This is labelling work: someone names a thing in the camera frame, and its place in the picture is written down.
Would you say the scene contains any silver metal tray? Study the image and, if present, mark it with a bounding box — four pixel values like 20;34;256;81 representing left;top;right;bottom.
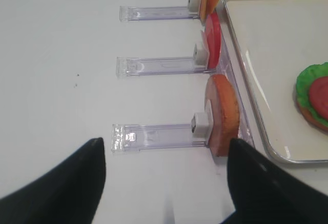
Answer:
223;0;327;164

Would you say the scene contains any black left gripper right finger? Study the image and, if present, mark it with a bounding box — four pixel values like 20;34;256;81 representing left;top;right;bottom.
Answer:
224;138;327;223

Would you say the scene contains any red tomato slice in rack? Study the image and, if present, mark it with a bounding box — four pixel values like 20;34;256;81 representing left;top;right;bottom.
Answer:
195;11;222;73

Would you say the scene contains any bottom bun on tray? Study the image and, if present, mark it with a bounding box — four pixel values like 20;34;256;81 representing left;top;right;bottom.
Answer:
296;99;328;132

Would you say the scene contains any clear pusher track bun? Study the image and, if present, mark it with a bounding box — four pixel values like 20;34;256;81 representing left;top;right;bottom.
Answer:
111;112;214;152

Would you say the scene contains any red tomato slice on tray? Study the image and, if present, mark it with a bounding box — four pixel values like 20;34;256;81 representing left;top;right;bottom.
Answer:
309;76;327;120

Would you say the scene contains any clear left rack rail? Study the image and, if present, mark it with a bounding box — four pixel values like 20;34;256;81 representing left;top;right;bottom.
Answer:
216;7;254;147

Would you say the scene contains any green lettuce on tray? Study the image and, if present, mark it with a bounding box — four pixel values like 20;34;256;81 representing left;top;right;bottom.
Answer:
295;62;327;126

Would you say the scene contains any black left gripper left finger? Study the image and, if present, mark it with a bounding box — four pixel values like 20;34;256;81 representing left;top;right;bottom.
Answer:
1;137;106;223

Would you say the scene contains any bun slice in left rack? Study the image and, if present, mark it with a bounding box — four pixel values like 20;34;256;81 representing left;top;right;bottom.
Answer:
205;74;240;157

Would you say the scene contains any clear pusher track tomato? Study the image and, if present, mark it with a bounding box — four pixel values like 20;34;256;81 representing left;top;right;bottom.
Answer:
116;42;210;78

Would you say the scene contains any clear pusher track cheese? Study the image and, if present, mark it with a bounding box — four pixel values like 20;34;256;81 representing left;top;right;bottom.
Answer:
119;0;201;22

